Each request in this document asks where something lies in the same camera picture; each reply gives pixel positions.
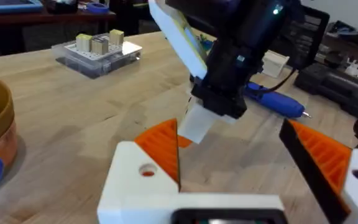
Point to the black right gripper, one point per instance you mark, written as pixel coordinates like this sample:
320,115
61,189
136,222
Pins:
238,46

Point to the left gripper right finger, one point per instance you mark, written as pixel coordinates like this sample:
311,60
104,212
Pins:
328,161

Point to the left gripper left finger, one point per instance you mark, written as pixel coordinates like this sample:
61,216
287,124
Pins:
129,186

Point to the blue electric screwdriver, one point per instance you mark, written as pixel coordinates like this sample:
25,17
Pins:
275,101

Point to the small green and blue toy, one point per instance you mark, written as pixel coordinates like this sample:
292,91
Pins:
205,43

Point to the open black tool case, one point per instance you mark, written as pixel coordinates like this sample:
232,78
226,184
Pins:
337,77

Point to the small white box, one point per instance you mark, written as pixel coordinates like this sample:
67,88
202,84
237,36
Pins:
273,63

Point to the clear box with wooden blocks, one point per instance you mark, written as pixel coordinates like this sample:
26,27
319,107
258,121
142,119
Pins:
98,56

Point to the blue tape roll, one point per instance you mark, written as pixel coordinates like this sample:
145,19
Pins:
97,8

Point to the blue flat tray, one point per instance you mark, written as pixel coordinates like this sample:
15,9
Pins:
11,5

